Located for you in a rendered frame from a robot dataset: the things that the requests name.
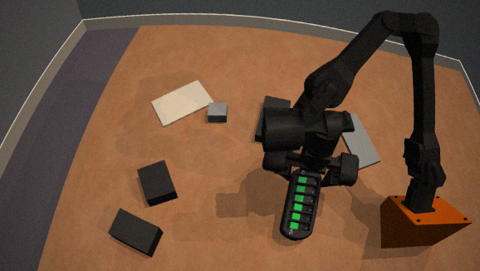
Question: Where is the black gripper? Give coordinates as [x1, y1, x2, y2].
[262, 143, 359, 187]

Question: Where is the beige flat rectangular panel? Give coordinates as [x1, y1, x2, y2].
[151, 81, 213, 127]

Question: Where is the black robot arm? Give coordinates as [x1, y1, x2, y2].
[262, 10, 447, 214]

